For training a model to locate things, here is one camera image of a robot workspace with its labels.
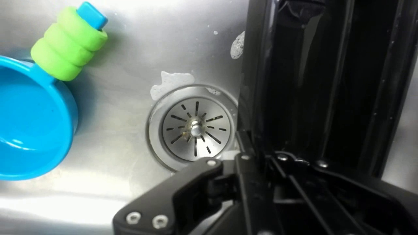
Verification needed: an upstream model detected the metal sink drain strainer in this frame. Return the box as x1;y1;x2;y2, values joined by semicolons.
146;83;242;174

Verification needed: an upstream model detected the black rectangular plastic dish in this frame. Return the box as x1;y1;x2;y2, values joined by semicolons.
236;0;418;180

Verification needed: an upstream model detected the blue cup green handle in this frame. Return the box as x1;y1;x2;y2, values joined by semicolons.
0;0;110;183

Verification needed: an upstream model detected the stainless steel sink basin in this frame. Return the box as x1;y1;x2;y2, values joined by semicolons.
0;0;418;235

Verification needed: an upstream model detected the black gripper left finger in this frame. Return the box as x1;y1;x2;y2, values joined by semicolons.
111;130;259;235

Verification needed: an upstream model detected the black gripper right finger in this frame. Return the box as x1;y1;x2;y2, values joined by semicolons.
265;149;418;235

